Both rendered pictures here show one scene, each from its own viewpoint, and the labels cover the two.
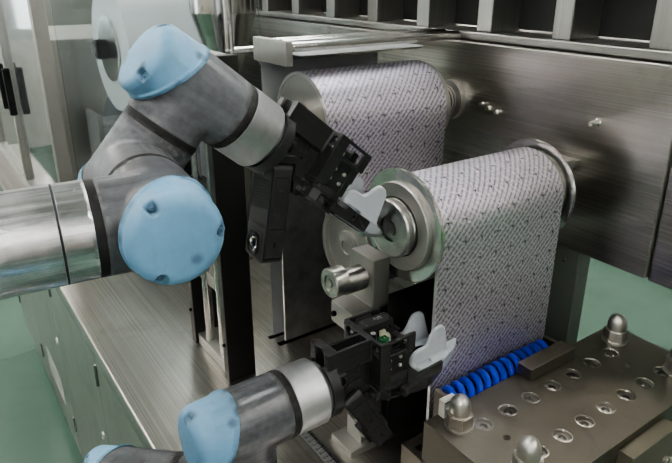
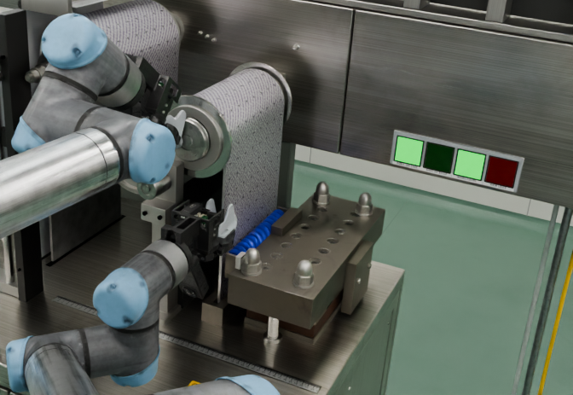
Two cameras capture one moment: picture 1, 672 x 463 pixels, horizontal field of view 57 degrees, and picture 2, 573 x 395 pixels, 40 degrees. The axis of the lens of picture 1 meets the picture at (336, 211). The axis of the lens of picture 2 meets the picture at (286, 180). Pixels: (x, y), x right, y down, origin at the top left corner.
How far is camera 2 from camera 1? 65 cm
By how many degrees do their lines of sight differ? 30
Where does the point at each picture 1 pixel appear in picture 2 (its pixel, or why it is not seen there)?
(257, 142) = (130, 90)
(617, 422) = (342, 247)
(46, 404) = not seen: outside the picture
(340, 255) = not seen: hidden behind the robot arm
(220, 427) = (136, 287)
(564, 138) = (272, 58)
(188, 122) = (100, 81)
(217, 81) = (112, 51)
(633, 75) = (319, 13)
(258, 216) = not seen: hidden behind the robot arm
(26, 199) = (80, 142)
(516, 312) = (263, 191)
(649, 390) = (352, 226)
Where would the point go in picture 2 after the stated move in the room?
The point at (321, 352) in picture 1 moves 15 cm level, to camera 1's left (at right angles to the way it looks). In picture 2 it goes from (170, 233) to (75, 252)
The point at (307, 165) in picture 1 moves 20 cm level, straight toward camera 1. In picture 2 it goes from (145, 101) to (209, 147)
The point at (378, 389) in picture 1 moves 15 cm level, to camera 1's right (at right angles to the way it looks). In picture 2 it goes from (206, 252) to (286, 235)
